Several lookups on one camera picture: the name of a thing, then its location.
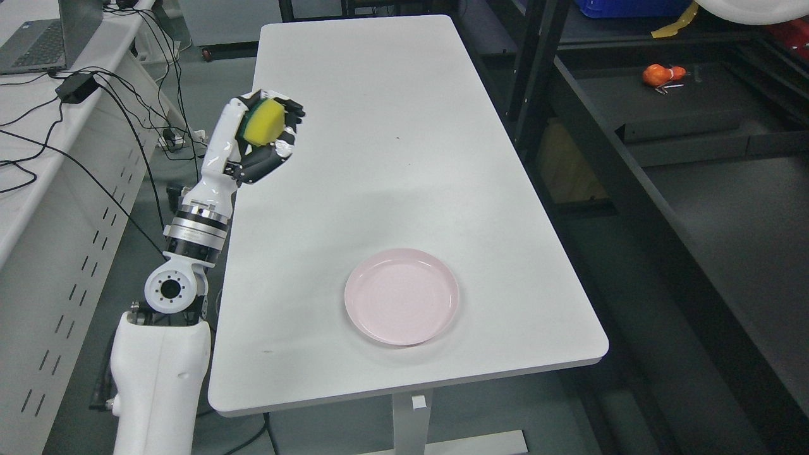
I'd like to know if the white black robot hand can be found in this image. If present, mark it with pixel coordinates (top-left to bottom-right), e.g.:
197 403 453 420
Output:
183 90 306 216

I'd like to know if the green yellow sponge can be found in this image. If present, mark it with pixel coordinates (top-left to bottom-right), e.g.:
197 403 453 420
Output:
239 98 286 147

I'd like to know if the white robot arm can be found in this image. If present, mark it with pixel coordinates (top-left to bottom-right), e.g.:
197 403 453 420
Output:
107 195 233 454

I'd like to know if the black metal shelf rack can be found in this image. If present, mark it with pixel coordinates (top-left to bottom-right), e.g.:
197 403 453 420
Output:
548 2 808 454

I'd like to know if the white power strip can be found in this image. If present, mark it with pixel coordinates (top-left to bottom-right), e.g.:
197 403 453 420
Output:
158 127 207 150

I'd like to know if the white perforated side desk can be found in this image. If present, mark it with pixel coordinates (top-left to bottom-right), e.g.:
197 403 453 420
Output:
1 13 180 454

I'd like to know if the black power adapter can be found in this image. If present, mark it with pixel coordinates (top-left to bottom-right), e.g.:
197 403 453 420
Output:
54 73 100 104

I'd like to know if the white table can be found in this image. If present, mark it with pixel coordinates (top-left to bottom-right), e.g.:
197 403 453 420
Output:
207 15 609 453

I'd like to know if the grey laptop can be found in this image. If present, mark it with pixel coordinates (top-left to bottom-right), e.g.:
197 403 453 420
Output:
1 1 104 75

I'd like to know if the pink round plate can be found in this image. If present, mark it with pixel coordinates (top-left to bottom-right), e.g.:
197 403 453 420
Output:
344 248 460 346

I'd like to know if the blue plastic bin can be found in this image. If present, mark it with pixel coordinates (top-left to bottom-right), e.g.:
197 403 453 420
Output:
575 0 691 18

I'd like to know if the orange toy object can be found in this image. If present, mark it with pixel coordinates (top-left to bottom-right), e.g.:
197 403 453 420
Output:
642 64 688 87

